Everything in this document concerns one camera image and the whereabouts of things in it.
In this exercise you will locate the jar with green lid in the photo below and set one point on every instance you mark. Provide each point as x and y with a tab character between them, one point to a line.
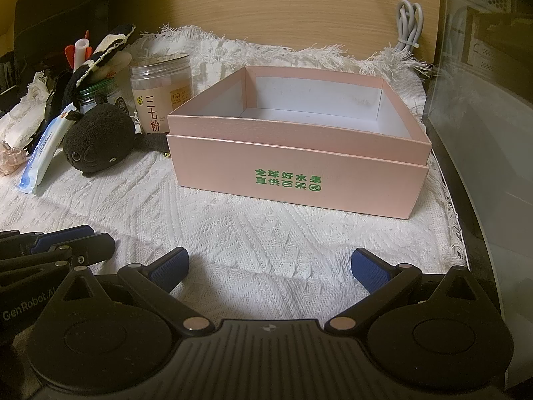
89	98

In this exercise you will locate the black plush toy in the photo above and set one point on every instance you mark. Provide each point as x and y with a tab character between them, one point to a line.
100	133

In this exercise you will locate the glass-sided computer case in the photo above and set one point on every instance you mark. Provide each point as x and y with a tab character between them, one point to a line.
479	91

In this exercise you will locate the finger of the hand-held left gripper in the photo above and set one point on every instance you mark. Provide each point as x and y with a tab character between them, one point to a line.
93	246
70	233

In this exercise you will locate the black and white striped plush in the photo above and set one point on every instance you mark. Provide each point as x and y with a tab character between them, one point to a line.
109	45

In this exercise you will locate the round tan disc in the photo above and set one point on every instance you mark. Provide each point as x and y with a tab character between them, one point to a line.
160	91

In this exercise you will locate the white crumpled cloth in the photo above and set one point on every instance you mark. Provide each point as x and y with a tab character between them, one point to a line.
25	125

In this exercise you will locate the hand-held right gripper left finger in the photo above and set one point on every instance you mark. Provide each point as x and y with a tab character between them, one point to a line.
170	268

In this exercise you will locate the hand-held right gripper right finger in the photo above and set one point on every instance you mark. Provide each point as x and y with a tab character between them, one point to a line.
368	271

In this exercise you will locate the pink cardboard box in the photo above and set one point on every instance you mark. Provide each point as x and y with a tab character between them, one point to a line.
291	162

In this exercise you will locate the pink shell-shaped item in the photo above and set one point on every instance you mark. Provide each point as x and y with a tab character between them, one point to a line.
10	158

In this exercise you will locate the white plastic tube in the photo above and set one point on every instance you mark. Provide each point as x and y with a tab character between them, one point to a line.
81	52

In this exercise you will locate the white fringed blanket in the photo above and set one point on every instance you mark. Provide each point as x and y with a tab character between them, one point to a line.
208	225

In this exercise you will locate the dark board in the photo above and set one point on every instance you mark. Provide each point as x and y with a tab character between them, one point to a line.
50	16

